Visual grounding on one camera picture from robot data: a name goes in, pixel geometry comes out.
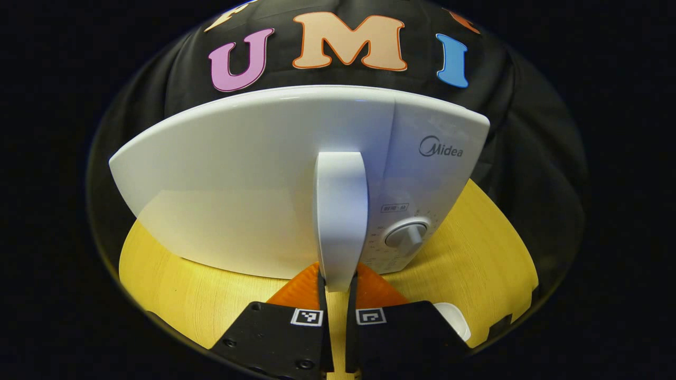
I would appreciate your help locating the black backdrop cloth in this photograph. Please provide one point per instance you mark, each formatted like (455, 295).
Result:
(528, 148)

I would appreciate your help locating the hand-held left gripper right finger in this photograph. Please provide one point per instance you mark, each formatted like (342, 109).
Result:
(353, 343)

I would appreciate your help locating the white microwave oven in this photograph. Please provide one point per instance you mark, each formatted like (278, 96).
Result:
(237, 179)

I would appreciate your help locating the white square plate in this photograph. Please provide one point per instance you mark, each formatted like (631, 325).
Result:
(457, 319)

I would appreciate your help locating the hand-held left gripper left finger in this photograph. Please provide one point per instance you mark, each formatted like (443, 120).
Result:
(325, 343)

